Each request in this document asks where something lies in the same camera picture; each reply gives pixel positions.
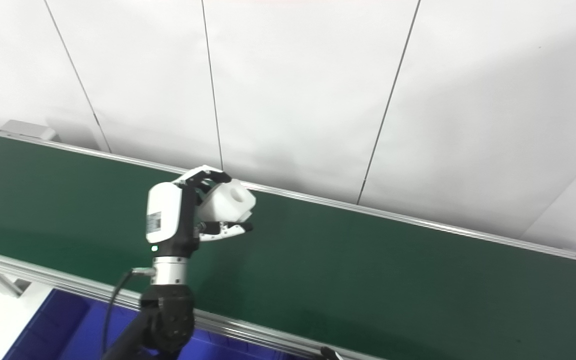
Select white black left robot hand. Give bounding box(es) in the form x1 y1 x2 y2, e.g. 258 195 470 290
145 165 255 258

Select white plastic part with holes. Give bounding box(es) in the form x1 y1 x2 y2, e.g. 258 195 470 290
198 178 257 223

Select blue plastic bin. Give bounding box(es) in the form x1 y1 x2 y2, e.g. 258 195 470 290
2 289 289 360

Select grey conveyor end housing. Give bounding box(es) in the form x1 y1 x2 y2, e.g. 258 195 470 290
0 120 59 142

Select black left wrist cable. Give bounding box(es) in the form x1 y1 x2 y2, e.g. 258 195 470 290
100 267 158 358

